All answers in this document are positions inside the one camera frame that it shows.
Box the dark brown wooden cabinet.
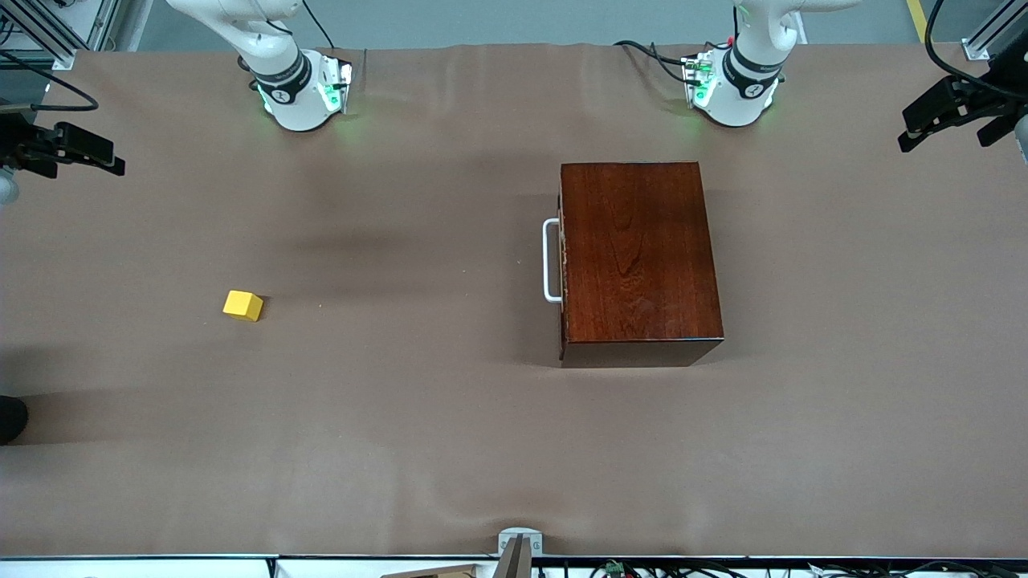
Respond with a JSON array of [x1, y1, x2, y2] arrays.
[[560, 161, 725, 368]]

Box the brown table cover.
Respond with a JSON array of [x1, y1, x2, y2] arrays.
[[0, 42, 1028, 559]]

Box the black right arm base cable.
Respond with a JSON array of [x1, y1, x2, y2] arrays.
[[301, 0, 336, 51]]

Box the aluminium frame profile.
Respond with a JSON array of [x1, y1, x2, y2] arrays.
[[961, 0, 1028, 62], [0, 0, 121, 71]]

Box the black round object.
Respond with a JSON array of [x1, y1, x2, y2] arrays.
[[0, 396, 30, 446]]

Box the brown board piece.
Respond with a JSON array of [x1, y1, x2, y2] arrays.
[[380, 564, 483, 578]]

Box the black left arm base cables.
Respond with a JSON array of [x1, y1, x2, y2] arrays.
[[614, 39, 708, 85]]

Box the light wood drawer white handle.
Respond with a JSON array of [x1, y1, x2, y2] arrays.
[[543, 189, 568, 362]]

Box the grey metal mount bracket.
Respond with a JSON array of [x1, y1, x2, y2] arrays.
[[492, 527, 544, 578]]

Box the yellow wooden block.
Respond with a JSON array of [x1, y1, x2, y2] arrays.
[[222, 290, 264, 323]]

